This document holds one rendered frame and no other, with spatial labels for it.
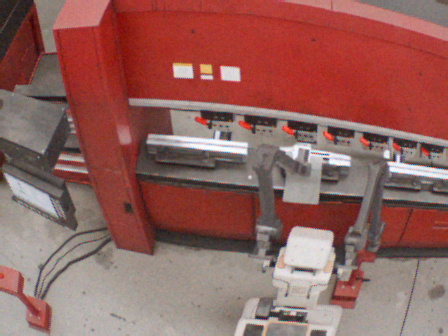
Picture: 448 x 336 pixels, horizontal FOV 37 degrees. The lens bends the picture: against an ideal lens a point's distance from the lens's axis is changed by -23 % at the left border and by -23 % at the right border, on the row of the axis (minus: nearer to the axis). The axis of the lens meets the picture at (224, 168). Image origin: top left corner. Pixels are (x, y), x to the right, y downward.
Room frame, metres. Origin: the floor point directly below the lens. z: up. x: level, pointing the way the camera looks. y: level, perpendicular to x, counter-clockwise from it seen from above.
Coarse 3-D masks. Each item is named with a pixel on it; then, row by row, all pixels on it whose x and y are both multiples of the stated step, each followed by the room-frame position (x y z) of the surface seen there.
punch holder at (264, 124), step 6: (246, 114) 2.11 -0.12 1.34; (246, 120) 2.11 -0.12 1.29; (252, 120) 2.10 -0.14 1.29; (258, 120) 2.10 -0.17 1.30; (264, 120) 2.09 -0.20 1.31; (270, 120) 2.09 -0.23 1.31; (276, 120) 2.09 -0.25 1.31; (252, 126) 2.10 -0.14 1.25; (258, 126) 2.10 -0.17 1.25; (264, 126) 2.09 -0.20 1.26; (270, 126) 2.09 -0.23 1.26; (276, 126) 2.08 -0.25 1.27; (246, 132) 2.11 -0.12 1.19; (258, 132) 2.09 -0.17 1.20; (264, 132) 2.09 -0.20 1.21; (270, 132) 2.08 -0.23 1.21; (276, 132) 2.08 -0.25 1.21
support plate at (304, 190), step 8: (312, 160) 2.04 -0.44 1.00; (320, 160) 2.04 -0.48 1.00; (312, 168) 1.99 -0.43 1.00; (320, 168) 1.99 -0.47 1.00; (288, 176) 1.96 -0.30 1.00; (296, 176) 1.96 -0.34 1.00; (312, 176) 1.95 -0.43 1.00; (320, 176) 1.95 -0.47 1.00; (288, 184) 1.92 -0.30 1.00; (296, 184) 1.91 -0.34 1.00; (304, 184) 1.91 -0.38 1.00; (312, 184) 1.91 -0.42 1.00; (288, 192) 1.88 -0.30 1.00; (296, 192) 1.87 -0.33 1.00; (304, 192) 1.87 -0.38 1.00; (312, 192) 1.86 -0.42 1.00; (288, 200) 1.83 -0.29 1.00; (296, 200) 1.83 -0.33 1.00; (304, 200) 1.82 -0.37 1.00; (312, 200) 1.82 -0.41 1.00
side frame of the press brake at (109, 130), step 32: (96, 0) 2.20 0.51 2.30; (64, 32) 2.06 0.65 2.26; (96, 32) 2.03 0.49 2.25; (64, 64) 2.07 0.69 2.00; (96, 64) 2.03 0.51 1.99; (96, 96) 2.04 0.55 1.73; (96, 128) 2.05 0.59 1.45; (128, 128) 2.17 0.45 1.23; (160, 128) 2.63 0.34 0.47; (96, 160) 2.06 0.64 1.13; (128, 160) 2.08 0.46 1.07; (96, 192) 2.07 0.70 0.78; (128, 192) 2.03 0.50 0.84; (128, 224) 2.04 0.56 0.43
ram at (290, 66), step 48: (144, 48) 2.20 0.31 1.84; (192, 48) 2.16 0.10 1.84; (240, 48) 2.11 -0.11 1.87; (288, 48) 2.07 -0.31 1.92; (336, 48) 2.02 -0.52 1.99; (384, 48) 1.97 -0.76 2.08; (144, 96) 2.21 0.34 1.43; (192, 96) 2.16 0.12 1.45; (240, 96) 2.11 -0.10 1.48; (288, 96) 2.07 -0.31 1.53; (336, 96) 2.02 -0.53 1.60; (384, 96) 1.97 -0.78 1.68; (432, 96) 1.91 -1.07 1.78
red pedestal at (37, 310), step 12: (0, 276) 1.48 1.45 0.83; (12, 276) 1.50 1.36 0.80; (0, 288) 1.42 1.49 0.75; (12, 288) 1.41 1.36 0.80; (24, 300) 1.46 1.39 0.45; (36, 300) 1.58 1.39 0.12; (36, 312) 1.47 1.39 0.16; (48, 312) 1.52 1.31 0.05; (36, 324) 1.39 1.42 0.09; (48, 324) 1.42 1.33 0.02
